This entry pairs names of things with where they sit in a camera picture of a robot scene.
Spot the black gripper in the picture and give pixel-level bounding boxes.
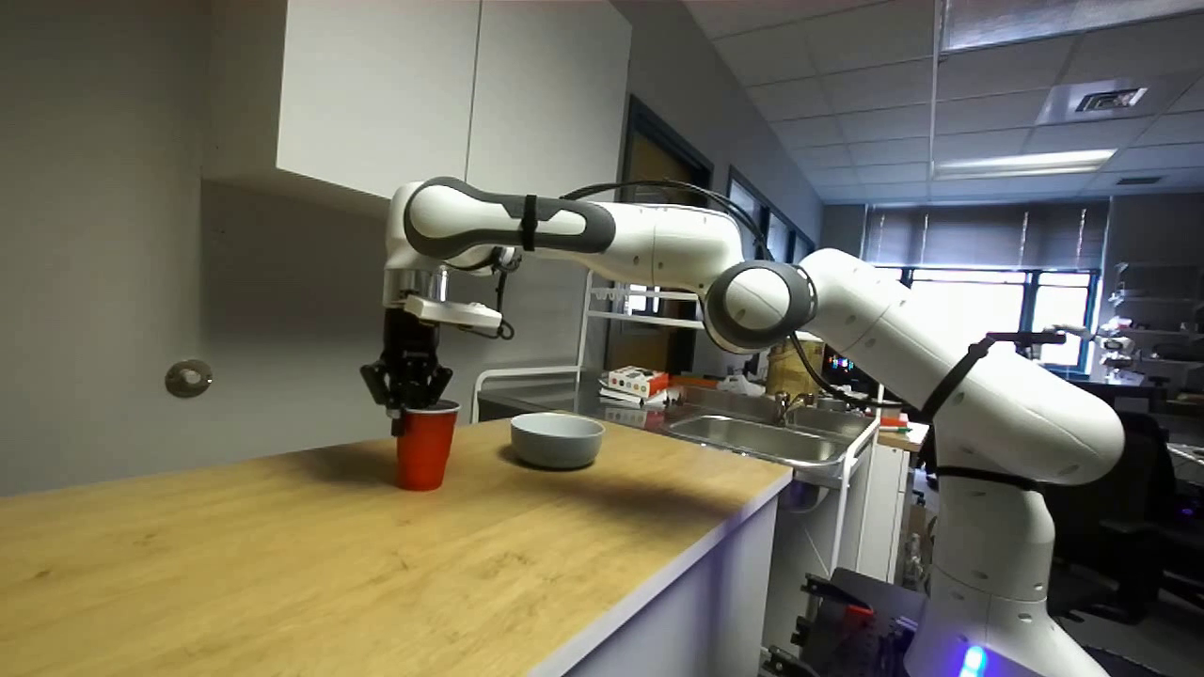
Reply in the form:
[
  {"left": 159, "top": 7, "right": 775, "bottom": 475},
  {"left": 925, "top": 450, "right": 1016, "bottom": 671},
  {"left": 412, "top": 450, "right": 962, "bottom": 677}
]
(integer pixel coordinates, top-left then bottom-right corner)
[{"left": 361, "top": 309, "right": 450, "bottom": 409}]

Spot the orange plastic cup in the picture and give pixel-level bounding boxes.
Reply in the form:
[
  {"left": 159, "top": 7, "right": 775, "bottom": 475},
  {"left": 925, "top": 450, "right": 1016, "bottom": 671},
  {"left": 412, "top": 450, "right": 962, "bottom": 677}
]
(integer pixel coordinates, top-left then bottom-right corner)
[{"left": 396, "top": 402, "right": 460, "bottom": 490}]

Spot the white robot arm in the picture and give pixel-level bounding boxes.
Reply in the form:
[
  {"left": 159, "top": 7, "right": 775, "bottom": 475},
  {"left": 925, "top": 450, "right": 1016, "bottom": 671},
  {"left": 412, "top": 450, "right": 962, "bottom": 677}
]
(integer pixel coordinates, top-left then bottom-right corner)
[{"left": 366, "top": 176, "right": 1125, "bottom": 677}]

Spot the grey bowl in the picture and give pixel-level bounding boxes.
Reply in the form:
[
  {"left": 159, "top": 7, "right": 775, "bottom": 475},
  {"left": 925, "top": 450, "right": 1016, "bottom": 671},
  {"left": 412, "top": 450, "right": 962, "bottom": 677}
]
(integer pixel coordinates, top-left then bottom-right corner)
[{"left": 510, "top": 409, "right": 602, "bottom": 471}]

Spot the red and white box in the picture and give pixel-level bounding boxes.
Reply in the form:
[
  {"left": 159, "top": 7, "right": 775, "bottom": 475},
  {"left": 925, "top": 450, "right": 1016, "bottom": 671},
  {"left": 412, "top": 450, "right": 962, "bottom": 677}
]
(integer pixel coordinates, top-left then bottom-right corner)
[{"left": 602, "top": 363, "right": 671, "bottom": 402}]

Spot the white base cabinet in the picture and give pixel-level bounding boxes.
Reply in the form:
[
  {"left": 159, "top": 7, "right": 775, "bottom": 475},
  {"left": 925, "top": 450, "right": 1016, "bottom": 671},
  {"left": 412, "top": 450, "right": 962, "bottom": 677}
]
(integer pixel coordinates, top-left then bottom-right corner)
[{"left": 526, "top": 483, "right": 779, "bottom": 677}]

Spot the stainless steel sink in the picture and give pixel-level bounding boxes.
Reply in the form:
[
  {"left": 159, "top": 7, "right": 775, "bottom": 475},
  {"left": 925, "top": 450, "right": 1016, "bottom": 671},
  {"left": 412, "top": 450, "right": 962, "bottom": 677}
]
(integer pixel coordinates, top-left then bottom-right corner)
[{"left": 666, "top": 409, "right": 869, "bottom": 466}]

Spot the ceiling light panel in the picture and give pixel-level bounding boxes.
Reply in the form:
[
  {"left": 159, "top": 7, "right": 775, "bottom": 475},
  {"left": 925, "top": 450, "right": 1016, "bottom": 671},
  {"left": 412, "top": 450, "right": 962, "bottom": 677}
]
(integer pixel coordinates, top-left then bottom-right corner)
[{"left": 929, "top": 147, "right": 1116, "bottom": 180}]

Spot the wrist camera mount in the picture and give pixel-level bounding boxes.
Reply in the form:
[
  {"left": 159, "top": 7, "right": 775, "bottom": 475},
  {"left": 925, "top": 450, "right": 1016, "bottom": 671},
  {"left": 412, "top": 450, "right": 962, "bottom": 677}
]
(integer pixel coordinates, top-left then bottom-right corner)
[{"left": 401, "top": 294, "right": 503, "bottom": 335}]

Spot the round wall knob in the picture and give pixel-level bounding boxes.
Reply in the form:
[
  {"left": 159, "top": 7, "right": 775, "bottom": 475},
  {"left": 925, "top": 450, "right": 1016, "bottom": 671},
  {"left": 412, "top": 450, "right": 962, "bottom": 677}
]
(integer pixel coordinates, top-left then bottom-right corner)
[{"left": 165, "top": 362, "right": 214, "bottom": 398}]

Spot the white wall cabinet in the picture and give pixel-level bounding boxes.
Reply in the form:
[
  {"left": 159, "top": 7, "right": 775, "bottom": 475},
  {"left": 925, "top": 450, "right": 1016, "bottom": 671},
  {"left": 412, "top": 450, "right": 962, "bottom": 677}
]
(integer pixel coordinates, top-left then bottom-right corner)
[{"left": 202, "top": 0, "right": 636, "bottom": 204}]

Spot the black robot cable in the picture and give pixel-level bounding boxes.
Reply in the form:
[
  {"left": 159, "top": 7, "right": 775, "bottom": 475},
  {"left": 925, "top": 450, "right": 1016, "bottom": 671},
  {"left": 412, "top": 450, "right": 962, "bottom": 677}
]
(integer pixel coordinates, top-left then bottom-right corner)
[{"left": 491, "top": 176, "right": 993, "bottom": 483}]

